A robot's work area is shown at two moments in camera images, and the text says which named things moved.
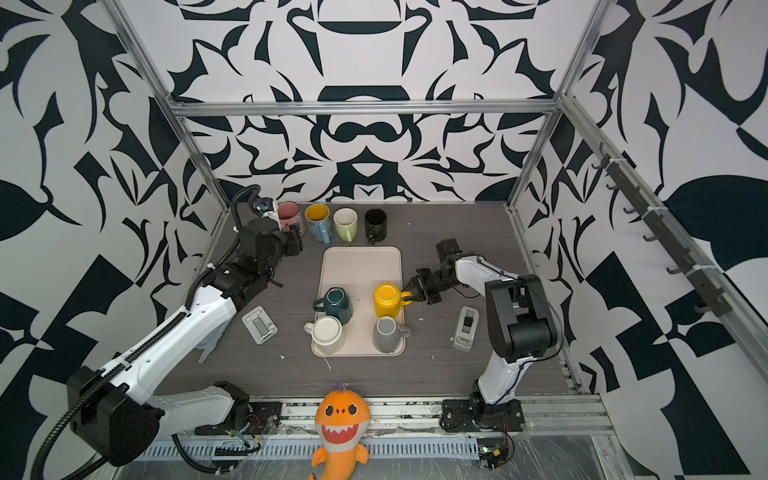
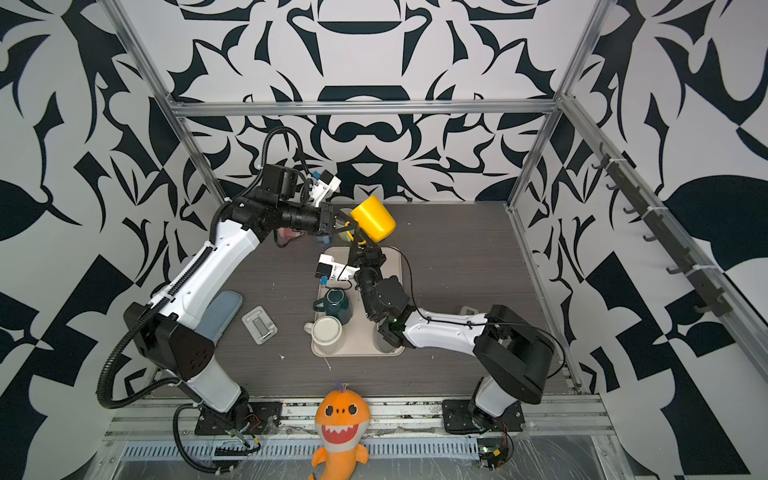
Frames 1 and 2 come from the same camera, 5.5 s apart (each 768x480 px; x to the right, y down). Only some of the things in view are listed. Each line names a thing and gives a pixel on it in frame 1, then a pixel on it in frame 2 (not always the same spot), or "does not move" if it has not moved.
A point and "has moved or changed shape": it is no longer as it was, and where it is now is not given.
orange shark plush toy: x=342 y=418 does not move
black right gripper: x=420 y=281 → x=370 y=260
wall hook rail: x=685 y=262 does not move
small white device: x=259 y=325 does not move
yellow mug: x=388 y=299 has moved or changed shape
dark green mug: x=335 y=303 does not move
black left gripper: x=292 y=241 → x=325 y=219
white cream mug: x=326 y=334 does not move
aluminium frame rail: x=365 y=106 does not move
